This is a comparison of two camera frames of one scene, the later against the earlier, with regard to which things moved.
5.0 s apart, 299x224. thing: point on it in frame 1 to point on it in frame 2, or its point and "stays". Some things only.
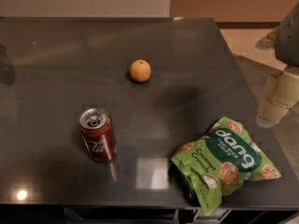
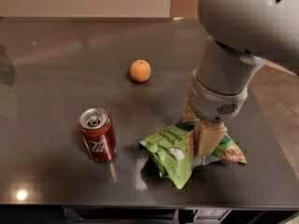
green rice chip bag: x=220 y=163 to x=173 y=150
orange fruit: x=140 y=71 stays
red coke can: x=99 y=134 stays
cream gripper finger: x=280 y=93 to x=207 y=137
